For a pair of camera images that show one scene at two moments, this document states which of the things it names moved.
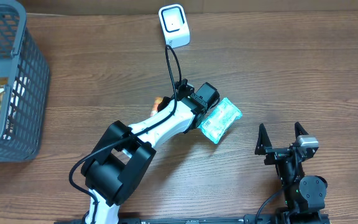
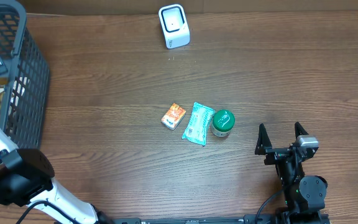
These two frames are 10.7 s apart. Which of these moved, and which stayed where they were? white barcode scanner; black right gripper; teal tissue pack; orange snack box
Moved: orange snack box; teal tissue pack
Stayed: white barcode scanner; black right gripper
